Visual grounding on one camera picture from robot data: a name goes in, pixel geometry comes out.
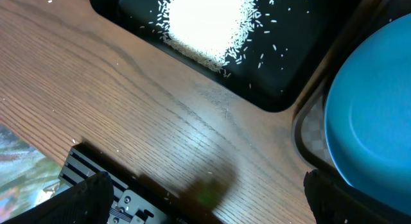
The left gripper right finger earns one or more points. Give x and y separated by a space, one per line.
332 201

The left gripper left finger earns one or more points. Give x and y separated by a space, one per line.
87 202

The dark blue plate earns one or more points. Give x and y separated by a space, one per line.
367 116

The pile of white rice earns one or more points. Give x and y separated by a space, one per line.
255 38

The black plastic bin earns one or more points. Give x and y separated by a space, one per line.
328 17

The dark brown serving tray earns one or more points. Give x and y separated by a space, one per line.
308 133

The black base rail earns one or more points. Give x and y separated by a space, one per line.
136 199

